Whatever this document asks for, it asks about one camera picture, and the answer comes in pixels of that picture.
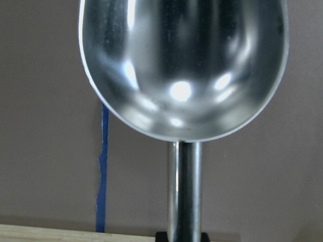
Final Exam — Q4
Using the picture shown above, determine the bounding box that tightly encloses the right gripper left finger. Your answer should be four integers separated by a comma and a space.
155, 231, 169, 242

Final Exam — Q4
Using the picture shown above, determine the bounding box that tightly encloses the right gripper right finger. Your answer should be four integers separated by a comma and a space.
201, 232, 210, 242

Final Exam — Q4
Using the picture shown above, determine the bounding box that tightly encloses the stainless steel ice scoop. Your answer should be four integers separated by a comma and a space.
78, 1, 289, 241

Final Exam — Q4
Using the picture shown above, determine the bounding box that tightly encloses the wooden cutting board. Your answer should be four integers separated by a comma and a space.
0, 223, 240, 242

